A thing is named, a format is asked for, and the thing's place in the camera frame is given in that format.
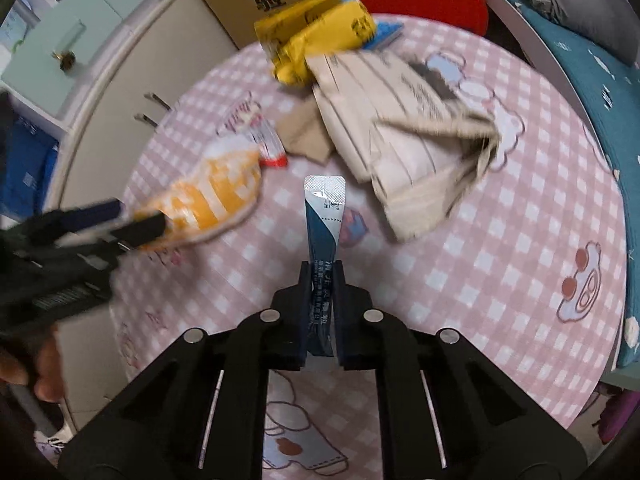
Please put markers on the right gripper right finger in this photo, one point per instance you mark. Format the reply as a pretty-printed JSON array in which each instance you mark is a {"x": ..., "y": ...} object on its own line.
[{"x": 340, "y": 304}]

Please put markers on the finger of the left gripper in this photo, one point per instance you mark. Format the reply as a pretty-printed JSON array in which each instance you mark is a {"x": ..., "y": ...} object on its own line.
[
  {"x": 138, "y": 233},
  {"x": 56, "y": 223}
]

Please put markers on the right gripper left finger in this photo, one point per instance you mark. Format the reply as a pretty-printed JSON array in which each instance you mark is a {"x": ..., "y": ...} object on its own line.
[{"x": 303, "y": 287}]

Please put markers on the orange white snack bag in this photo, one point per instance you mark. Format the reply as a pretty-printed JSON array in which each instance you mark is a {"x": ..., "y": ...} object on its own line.
[{"x": 222, "y": 188}]

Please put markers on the blue silver sachet wrapper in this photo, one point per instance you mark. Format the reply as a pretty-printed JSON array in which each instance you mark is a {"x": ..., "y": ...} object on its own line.
[{"x": 325, "y": 199}]

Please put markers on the left hand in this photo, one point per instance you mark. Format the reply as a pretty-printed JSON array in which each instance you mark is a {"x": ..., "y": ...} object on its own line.
[{"x": 42, "y": 370}]

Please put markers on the blue shopping bag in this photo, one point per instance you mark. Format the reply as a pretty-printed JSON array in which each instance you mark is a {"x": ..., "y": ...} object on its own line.
[{"x": 32, "y": 157}]

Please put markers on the white cabinet with drawers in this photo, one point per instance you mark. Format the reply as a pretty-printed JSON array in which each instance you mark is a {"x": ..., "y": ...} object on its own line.
[{"x": 98, "y": 75}]

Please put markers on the beige paper mailer bag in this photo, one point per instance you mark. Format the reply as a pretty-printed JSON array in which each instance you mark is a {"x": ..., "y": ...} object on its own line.
[{"x": 397, "y": 126}]

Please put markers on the pink checkered tablecloth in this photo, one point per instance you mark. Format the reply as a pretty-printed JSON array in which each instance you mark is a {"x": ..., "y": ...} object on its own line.
[{"x": 530, "y": 266}]

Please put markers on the yellow plastic bag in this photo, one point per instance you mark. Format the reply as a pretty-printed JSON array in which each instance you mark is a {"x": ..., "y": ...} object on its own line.
[{"x": 311, "y": 28}]

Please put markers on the teal bed mattress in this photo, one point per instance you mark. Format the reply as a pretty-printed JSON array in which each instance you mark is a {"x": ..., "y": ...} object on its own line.
[{"x": 604, "y": 92}]

